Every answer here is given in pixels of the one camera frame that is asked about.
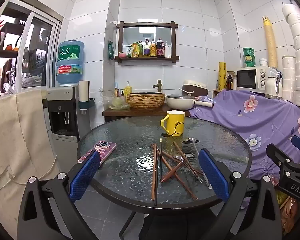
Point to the wooden wall shelf with mirror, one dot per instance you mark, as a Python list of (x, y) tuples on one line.
[(146, 25)]

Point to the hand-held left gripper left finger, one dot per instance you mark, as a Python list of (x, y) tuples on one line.
[(85, 175)]

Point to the yellow seasoning packet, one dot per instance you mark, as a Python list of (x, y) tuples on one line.
[(134, 51)]

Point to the phone with pink case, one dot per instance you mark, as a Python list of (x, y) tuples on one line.
[(103, 148)]

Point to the tall stack of paper cups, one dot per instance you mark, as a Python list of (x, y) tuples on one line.
[(270, 42)]

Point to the orange plastic bag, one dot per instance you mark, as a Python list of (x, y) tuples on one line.
[(292, 215)]

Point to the clear plastic bag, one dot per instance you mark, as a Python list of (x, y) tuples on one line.
[(115, 102)]

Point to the small white cup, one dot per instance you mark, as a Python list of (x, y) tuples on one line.
[(263, 63)]

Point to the amber sauce bottle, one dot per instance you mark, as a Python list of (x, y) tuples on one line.
[(153, 50)]

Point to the cup of toothbrushes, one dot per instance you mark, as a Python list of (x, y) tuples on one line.
[(118, 91)]

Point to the dark soy sauce bottle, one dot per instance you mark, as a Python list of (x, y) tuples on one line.
[(160, 50)]

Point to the dark wooden display shelf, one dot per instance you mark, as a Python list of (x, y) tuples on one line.
[(5, 52)]

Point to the white pan with glass lid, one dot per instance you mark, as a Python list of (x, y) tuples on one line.
[(178, 102)]

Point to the white plastic bottle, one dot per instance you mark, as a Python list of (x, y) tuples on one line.
[(168, 51)]

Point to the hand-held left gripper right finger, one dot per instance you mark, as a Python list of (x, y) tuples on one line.
[(213, 175)]

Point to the slotted steel ladle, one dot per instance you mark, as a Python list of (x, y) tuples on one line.
[(198, 160)]

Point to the grey water dispenser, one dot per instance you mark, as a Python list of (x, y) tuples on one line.
[(62, 110)]

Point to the dark bottle purple label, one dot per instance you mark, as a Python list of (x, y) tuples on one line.
[(147, 50)]

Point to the bronze faucet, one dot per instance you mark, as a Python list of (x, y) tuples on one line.
[(159, 86)]

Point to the white microwave oven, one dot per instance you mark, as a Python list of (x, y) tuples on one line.
[(247, 78)]

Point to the woven basket basin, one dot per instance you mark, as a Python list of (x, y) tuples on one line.
[(145, 101)]

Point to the yellow film roll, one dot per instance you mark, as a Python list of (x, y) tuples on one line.
[(222, 76)]

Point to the purple floral cloth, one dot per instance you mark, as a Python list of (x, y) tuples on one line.
[(252, 125)]

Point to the yellow soap dispenser bottle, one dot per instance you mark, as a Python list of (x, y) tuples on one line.
[(128, 90)]

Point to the blue water jug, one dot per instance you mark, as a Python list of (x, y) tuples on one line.
[(70, 62)]

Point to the green hanging packet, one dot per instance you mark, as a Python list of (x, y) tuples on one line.
[(111, 50)]

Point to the beige canvas cover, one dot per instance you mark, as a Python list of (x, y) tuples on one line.
[(20, 140)]

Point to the wooden side counter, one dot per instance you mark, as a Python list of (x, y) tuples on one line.
[(130, 112)]

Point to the white cup dispenser teal bracket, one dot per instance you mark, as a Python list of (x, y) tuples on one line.
[(84, 92)]

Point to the aluminium sliding window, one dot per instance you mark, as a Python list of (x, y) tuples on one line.
[(37, 55)]

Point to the white kettle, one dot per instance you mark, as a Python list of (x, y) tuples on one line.
[(270, 87)]

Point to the brown and white rice cooker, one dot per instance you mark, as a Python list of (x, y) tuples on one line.
[(195, 87)]

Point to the yellow mug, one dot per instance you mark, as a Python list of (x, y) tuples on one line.
[(176, 123)]

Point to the brown glass bottle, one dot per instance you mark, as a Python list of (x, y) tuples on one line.
[(230, 82)]

